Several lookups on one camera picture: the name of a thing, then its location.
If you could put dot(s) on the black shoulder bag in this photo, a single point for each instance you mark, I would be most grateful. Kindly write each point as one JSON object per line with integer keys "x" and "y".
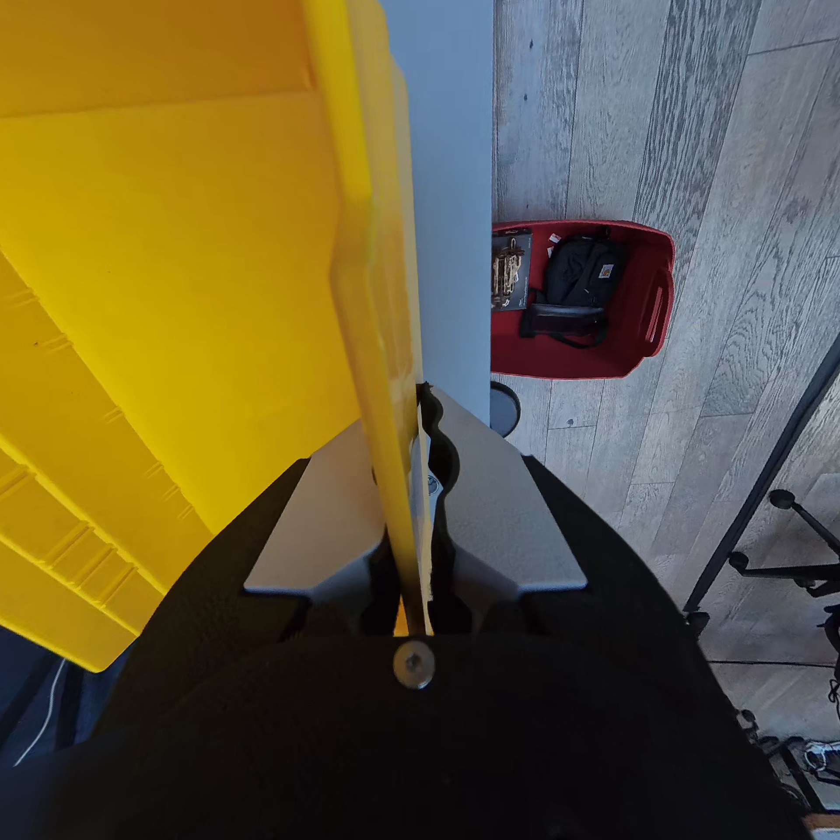
{"x": 577, "y": 269}

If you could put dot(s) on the yellow plastic bin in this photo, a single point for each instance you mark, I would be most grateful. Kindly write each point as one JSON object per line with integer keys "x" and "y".
{"x": 164, "y": 229}

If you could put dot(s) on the packaged wooden model kit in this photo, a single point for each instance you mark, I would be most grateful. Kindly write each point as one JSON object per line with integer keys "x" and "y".
{"x": 510, "y": 269}

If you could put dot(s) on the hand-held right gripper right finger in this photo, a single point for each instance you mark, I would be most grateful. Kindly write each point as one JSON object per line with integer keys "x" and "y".
{"x": 505, "y": 525}

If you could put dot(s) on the round dark table foot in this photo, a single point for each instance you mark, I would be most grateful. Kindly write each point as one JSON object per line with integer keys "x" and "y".
{"x": 506, "y": 410}

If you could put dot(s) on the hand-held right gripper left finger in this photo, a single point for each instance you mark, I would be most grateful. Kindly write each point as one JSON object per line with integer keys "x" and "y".
{"x": 315, "y": 525}

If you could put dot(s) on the black chair base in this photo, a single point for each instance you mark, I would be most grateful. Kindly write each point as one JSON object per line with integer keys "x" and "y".
{"x": 782, "y": 500}

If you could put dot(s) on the black metal pole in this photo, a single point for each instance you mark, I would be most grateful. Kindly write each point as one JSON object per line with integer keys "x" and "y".
{"x": 761, "y": 485}

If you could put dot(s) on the red plastic bin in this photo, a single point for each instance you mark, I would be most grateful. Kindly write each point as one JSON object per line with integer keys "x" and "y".
{"x": 646, "y": 249}

